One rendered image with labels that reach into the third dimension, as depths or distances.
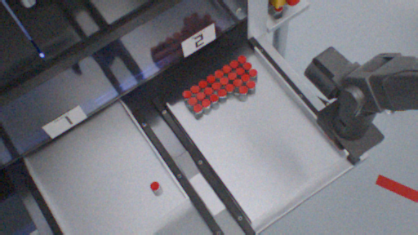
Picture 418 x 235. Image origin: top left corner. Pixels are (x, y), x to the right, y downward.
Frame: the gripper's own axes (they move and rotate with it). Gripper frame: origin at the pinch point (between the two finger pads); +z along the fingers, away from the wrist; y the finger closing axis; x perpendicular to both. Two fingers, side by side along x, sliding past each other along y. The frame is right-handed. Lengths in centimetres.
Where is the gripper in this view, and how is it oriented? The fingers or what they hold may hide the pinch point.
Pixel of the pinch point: (341, 143)
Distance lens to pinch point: 101.0
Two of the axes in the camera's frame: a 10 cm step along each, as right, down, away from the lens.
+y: -5.6, -7.5, 3.6
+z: 0.7, 3.9, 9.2
